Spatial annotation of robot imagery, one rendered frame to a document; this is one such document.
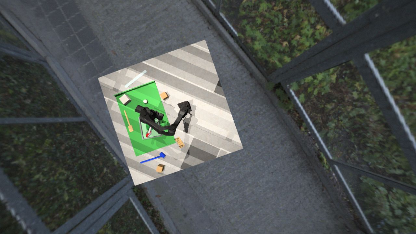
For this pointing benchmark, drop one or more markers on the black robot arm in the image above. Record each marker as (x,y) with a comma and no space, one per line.
(146,118)

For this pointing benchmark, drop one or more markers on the tan cube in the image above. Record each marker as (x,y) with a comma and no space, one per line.
(160,168)
(164,95)

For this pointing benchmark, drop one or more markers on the blue putter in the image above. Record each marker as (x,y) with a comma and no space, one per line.
(161,155)

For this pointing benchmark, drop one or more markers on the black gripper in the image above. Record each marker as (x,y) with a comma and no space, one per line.
(158,115)

